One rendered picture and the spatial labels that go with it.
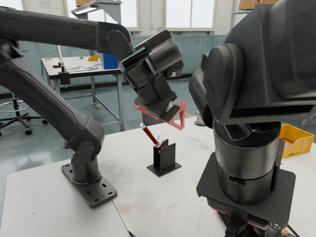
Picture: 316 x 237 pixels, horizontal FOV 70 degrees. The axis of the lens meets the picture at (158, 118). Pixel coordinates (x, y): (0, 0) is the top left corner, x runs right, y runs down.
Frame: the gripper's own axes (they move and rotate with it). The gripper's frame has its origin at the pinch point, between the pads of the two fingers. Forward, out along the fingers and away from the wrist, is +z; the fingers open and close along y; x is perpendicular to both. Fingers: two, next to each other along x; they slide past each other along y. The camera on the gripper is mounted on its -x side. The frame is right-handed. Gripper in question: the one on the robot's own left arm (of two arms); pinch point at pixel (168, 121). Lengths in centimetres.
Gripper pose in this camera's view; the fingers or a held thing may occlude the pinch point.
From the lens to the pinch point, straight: 60.2
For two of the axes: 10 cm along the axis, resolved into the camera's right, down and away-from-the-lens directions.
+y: -6.3, -2.9, 7.2
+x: -6.5, 7.1, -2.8
